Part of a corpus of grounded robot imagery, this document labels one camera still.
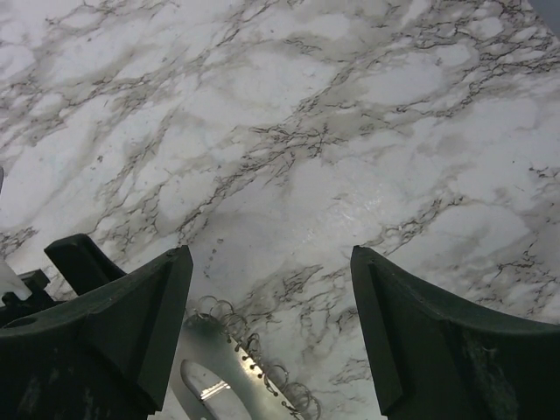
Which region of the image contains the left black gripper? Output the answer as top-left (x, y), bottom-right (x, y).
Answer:
top-left (1, 234), bottom-right (126, 326)

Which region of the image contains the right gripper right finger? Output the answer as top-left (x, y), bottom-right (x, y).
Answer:
top-left (350, 247), bottom-right (559, 419)

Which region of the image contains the metal carabiner with key rings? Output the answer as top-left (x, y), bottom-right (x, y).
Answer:
top-left (170, 295), bottom-right (322, 419)

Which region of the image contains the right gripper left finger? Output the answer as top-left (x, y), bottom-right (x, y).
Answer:
top-left (1, 246), bottom-right (193, 419)

